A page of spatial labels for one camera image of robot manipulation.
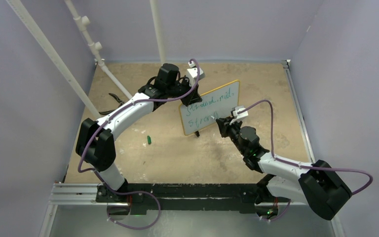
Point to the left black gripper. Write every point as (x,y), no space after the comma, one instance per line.
(192,98)

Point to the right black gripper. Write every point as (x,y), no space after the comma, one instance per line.
(224,128)

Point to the yellow framed whiteboard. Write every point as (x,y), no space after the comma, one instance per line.
(218,102)

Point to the green marker cap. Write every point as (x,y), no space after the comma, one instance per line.
(149,140)

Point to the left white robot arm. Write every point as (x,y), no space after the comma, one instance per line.
(96,140)

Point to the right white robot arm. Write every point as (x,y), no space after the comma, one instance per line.
(314,184)

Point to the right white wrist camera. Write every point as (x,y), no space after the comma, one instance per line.
(238,114)

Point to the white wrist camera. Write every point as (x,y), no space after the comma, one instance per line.
(238,114)
(192,73)

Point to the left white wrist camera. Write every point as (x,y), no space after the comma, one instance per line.
(192,73)

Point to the black handled pliers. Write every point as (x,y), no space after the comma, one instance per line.
(109,103)

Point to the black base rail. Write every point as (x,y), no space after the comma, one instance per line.
(188,197)

